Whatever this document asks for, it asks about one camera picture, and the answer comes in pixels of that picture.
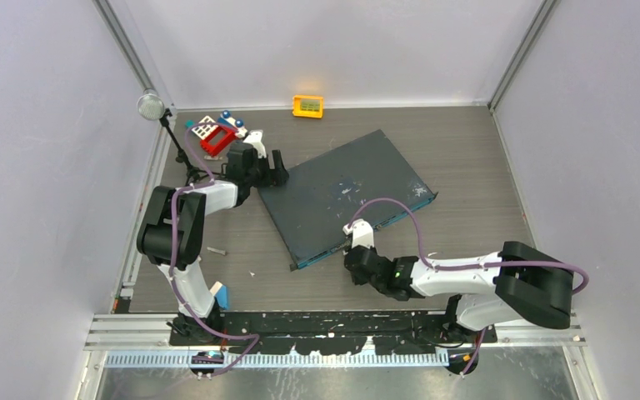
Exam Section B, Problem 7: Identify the dark grey network switch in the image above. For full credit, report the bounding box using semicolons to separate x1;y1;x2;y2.
259;130;437;271

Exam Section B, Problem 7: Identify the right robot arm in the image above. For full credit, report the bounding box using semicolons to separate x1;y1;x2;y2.
344;242;578;343

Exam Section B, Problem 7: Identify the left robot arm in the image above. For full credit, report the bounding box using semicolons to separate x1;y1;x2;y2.
137;142;289;345

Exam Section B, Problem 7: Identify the blue white toy brick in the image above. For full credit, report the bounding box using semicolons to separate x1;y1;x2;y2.
217;110;248;138

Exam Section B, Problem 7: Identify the white window toy brick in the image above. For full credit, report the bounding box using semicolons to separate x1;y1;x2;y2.
192;116;218;140

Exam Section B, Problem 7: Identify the silver SFP module front left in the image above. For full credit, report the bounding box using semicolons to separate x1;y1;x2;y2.
207;247;228;256

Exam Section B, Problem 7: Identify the blue white wedge block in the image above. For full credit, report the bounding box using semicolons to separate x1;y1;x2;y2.
210;282;229;310

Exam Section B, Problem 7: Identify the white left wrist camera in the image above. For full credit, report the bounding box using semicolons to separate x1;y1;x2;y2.
236;130;268;158

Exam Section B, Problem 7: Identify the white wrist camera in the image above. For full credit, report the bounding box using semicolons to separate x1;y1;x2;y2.
342;218;374;249
236;130;268;158

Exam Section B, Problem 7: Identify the red toy brick frame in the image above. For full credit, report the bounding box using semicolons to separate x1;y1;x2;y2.
199;125;238;157

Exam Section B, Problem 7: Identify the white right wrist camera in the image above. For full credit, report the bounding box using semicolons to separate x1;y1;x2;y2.
342;218;374;249

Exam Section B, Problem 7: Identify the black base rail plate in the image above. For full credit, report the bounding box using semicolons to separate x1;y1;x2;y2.
167;311;479;356

